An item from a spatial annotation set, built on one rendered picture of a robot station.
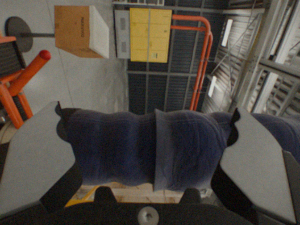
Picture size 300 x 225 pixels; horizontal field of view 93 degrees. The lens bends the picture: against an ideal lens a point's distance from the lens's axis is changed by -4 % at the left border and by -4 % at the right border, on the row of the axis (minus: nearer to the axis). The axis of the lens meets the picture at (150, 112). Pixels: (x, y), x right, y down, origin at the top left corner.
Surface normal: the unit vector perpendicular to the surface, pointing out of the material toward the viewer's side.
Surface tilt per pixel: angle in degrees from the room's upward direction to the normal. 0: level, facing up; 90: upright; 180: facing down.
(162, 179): 69
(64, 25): 90
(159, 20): 90
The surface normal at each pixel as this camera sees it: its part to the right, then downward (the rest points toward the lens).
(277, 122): -0.10, -0.76
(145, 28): -0.01, 0.55
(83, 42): 0.02, 0.17
